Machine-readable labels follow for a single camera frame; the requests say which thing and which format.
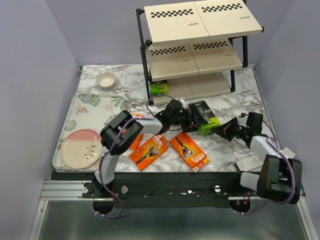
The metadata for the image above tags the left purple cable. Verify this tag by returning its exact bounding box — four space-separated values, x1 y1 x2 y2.
93 94 176 219

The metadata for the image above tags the clear drinking glass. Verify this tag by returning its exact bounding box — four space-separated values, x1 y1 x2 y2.
77 87 92 103

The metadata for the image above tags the aluminium black mounting rail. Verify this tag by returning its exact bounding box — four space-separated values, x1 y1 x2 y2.
39 171 306 210

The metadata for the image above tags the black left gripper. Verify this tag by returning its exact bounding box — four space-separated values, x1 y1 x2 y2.
169 104 208 134

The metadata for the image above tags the orange Gillette Fusion5 box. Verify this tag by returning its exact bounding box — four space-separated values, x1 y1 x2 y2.
129 134 143 151

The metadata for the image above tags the white paper card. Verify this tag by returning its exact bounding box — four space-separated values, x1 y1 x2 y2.
235 147 296 172

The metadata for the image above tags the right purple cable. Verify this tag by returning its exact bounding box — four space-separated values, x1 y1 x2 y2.
233 119 298 216

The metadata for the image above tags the white bowl orange rim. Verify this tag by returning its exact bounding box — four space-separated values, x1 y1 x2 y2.
96 72 117 90

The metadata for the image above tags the purple cable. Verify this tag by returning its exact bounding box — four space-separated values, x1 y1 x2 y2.
233 119 298 216
93 94 176 219

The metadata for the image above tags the white leaf-print tray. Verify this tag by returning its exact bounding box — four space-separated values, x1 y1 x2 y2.
52 93 125 172

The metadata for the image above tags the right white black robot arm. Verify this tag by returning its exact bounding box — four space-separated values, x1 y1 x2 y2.
210 112 303 205

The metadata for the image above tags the black green razor box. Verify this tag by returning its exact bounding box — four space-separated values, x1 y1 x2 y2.
149 80 169 97
193 100 220 135

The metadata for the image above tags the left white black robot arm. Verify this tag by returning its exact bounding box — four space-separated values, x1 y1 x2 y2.
93 99 208 198

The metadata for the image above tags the pink white plate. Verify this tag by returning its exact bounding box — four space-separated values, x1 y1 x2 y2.
60 129 103 170

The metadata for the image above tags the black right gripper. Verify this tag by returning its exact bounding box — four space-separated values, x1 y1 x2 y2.
210 116 249 142

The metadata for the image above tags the beige black three-tier shelf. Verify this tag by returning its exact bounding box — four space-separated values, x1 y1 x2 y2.
135 0 264 105

